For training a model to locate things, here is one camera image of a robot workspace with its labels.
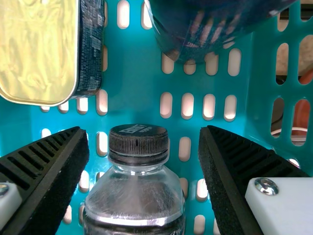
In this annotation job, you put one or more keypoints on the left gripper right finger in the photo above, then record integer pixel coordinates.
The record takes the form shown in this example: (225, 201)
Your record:
(234, 171)

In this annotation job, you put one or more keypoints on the rectangular tin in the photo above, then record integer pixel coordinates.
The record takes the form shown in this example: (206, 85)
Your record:
(36, 49)

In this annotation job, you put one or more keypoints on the dark blue can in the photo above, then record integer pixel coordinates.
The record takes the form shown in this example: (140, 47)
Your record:
(207, 29)

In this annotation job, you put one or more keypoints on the dark coffee bottle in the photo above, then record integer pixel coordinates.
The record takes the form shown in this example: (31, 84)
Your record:
(137, 195)

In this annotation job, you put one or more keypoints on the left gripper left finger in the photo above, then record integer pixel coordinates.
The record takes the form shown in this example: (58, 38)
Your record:
(49, 171)

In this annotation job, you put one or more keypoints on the teal shopping basket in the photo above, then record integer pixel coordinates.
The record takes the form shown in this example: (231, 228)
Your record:
(137, 85)

